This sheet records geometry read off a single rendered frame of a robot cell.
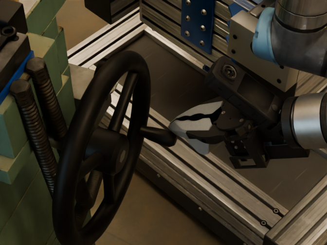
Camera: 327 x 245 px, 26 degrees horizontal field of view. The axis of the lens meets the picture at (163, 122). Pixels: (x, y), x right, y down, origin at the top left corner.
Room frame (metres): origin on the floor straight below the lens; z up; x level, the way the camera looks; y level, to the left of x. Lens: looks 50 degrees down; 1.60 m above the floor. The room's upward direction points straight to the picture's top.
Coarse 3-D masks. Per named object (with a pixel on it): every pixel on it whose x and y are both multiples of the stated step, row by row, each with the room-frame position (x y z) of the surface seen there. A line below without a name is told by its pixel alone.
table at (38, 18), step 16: (32, 0) 0.82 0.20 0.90; (48, 0) 0.84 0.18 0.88; (64, 0) 0.88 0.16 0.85; (32, 16) 0.79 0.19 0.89; (48, 16) 0.83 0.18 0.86; (32, 32) 0.79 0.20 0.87; (64, 80) 0.68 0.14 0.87; (64, 96) 0.67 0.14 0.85; (0, 160) 0.54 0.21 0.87; (16, 160) 0.54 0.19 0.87; (0, 176) 0.53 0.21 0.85
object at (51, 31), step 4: (52, 20) 0.84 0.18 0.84; (52, 24) 0.84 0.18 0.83; (56, 24) 0.85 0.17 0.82; (48, 28) 0.83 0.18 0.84; (52, 28) 0.84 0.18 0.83; (56, 28) 0.85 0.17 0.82; (44, 32) 0.82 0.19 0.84; (48, 32) 0.83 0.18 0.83; (52, 32) 0.84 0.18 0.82; (56, 32) 0.85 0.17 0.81; (48, 36) 0.82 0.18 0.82; (52, 36) 0.83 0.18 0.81
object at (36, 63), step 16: (32, 64) 0.62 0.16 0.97; (16, 80) 0.59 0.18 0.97; (32, 80) 0.61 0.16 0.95; (48, 80) 0.62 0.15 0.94; (16, 96) 0.57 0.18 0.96; (32, 96) 0.58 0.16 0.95; (48, 96) 0.61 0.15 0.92; (32, 112) 0.57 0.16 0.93; (48, 112) 0.61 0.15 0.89; (32, 128) 0.57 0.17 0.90; (64, 128) 0.62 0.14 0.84; (32, 144) 0.58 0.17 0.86; (48, 144) 0.58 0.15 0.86; (48, 160) 0.57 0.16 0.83; (48, 176) 0.57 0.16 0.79; (96, 176) 0.71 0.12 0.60; (80, 192) 0.62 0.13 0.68; (96, 192) 0.67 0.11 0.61; (80, 208) 0.63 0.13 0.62; (80, 224) 0.60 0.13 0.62
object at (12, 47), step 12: (0, 0) 0.69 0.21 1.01; (12, 0) 0.69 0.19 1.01; (0, 12) 0.67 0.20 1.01; (12, 12) 0.67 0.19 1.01; (0, 24) 0.65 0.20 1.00; (12, 24) 0.66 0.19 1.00; (24, 24) 0.68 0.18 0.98; (24, 36) 0.63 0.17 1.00; (0, 48) 0.61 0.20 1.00; (12, 48) 0.61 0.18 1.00; (24, 48) 0.63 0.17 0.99; (0, 60) 0.59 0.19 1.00; (12, 60) 0.60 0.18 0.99; (24, 60) 0.62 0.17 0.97; (0, 72) 0.58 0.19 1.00; (12, 72) 0.59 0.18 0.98; (0, 84) 0.57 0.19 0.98; (0, 96) 0.56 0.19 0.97
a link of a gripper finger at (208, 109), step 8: (208, 104) 0.69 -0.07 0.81; (216, 104) 0.69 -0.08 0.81; (184, 112) 0.69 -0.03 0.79; (192, 112) 0.69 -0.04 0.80; (200, 112) 0.68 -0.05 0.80; (208, 112) 0.67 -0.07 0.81; (216, 112) 0.67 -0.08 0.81; (184, 120) 0.68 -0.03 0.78; (192, 120) 0.68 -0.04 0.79; (216, 120) 0.67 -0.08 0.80
